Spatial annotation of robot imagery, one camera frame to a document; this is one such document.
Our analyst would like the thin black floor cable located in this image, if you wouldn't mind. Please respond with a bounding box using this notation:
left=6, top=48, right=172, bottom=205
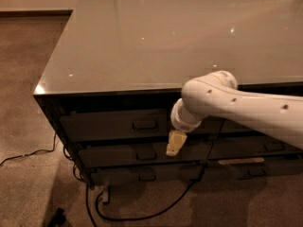
left=0, top=133, right=58, bottom=167

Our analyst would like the grey cabinet with glossy top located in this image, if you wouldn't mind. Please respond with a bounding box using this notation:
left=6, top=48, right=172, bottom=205
left=34, top=0, right=303, bottom=185

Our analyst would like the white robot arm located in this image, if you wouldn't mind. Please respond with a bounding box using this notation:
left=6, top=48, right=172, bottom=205
left=167, top=71, right=303, bottom=156

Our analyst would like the thick black floor cable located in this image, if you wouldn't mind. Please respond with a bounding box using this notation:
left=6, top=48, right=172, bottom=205
left=84, top=164, right=205, bottom=227

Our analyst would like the black object on floor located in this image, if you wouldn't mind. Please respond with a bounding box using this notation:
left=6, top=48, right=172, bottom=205
left=46, top=208, right=66, bottom=227

